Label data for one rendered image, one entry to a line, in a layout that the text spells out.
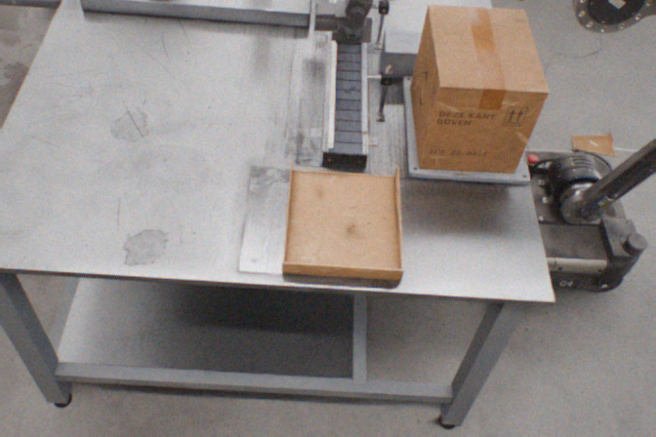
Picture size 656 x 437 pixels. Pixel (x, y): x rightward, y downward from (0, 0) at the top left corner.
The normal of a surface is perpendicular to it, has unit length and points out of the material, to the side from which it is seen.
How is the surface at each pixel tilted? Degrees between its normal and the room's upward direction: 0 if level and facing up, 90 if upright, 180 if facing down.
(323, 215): 0
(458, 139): 90
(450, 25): 0
